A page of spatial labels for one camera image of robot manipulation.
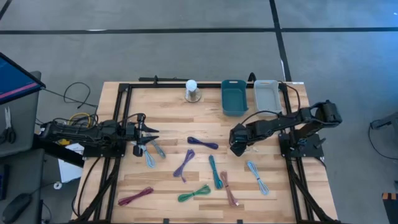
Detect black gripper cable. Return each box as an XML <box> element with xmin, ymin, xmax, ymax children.
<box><xmin>241</xmin><ymin>110</ymin><xmax>280</xmax><ymax>125</ymax></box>
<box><xmin>118</xmin><ymin>112</ymin><xmax>146</xmax><ymax>125</ymax></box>

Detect teal plastic bin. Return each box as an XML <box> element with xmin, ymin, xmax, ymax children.
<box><xmin>221</xmin><ymin>79</ymin><xmax>249</xmax><ymax>117</ymax></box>

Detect long black right arm cable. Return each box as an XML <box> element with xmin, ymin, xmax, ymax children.
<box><xmin>277</xmin><ymin>80</ymin><xmax>302</xmax><ymax>113</ymax></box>

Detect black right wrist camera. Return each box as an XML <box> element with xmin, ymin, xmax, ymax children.
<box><xmin>230</xmin><ymin>142</ymin><xmax>249</xmax><ymax>157</ymax></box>

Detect green USB cable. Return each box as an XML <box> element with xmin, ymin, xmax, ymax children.
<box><xmin>177</xmin><ymin>184</ymin><xmax>212</xmax><ymax>203</ymax></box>

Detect black white braided USB cable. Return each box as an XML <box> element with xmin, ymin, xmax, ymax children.
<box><xmin>146</xmin><ymin>133</ymin><xmax>167</xmax><ymax>159</ymax></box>

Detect orange black object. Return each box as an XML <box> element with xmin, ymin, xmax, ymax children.
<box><xmin>381</xmin><ymin>192</ymin><xmax>398</xmax><ymax>224</ymax></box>

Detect black handled scissors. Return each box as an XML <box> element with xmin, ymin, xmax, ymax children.
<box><xmin>0</xmin><ymin>106</ymin><xmax>17</xmax><ymax>146</ymax></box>

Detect teal zigzag braided USB cable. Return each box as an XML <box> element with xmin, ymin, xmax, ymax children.
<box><xmin>208</xmin><ymin>154</ymin><xmax>224</xmax><ymax>190</ymax></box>

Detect white paper sheet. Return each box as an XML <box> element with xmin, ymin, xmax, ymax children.
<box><xmin>57</xmin><ymin>142</ymin><xmax>85</xmax><ymax>184</ymax></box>

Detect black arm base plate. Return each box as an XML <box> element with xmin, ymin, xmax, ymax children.
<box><xmin>278</xmin><ymin>133</ymin><xmax>325</xmax><ymax>158</ymax></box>
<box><xmin>82</xmin><ymin>136</ymin><xmax>127</xmax><ymax>158</ymax></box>

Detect white plastic bin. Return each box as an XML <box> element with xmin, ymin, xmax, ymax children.
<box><xmin>253</xmin><ymin>80</ymin><xmax>283</xmax><ymax>116</ymax></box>

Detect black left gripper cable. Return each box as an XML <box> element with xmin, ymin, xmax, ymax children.
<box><xmin>118</xmin><ymin>112</ymin><xmax>146</xmax><ymax>125</ymax></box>

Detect black computer mouse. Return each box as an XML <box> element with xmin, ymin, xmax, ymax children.
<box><xmin>1</xmin><ymin>192</ymin><xmax>33</xmax><ymax>224</ymax></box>

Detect grey chair base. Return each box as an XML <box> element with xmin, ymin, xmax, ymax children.
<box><xmin>369</xmin><ymin>111</ymin><xmax>398</xmax><ymax>131</ymax></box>

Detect black flat bar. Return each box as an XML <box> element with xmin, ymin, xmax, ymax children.
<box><xmin>32</xmin><ymin>135</ymin><xmax>85</xmax><ymax>169</ymax></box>

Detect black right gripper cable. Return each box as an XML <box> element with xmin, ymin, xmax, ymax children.
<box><xmin>241</xmin><ymin>110</ymin><xmax>280</xmax><ymax>125</ymax></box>

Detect white bulb table lamp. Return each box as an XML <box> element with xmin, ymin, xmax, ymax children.
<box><xmin>184</xmin><ymin>79</ymin><xmax>202</xmax><ymax>103</ymax></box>

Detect computer monitor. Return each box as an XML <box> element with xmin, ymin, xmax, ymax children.
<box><xmin>0</xmin><ymin>52</ymin><xmax>47</xmax><ymax>106</ymax></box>

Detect black floor cable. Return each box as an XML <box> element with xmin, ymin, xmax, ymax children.
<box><xmin>63</xmin><ymin>82</ymin><xmax>99</xmax><ymax>110</ymax></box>

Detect black aluminium table frame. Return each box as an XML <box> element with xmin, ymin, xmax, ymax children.
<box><xmin>70</xmin><ymin>74</ymin><xmax>341</xmax><ymax>224</ymax></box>

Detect yellow cable coil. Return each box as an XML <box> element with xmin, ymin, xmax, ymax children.
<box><xmin>57</xmin><ymin>111</ymin><xmax>94</xmax><ymax>146</ymax></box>

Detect grey desk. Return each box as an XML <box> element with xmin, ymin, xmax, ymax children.
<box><xmin>0</xmin><ymin>70</ymin><xmax>46</xmax><ymax>224</ymax></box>

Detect lavender USB cable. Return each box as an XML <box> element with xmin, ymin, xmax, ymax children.
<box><xmin>172</xmin><ymin>149</ymin><xmax>196</xmax><ymax>184</ymax></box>

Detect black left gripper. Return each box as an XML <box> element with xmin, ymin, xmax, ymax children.
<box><xmin>126</xmin><ymin>113</ymin><xmax>160</xmax><ymax>147</ymax></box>

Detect dark rectangular device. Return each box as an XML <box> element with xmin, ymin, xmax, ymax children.
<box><xmin>0</xmin><ymin>164</ymin><xmax>10</xmax><ymax>201</ymax></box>

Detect pink USB cable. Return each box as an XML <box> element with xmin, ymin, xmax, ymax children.
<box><xmin>220</xmin><ymin>170</ymin><xmax>240</xmax><ymax>207</ymax></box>

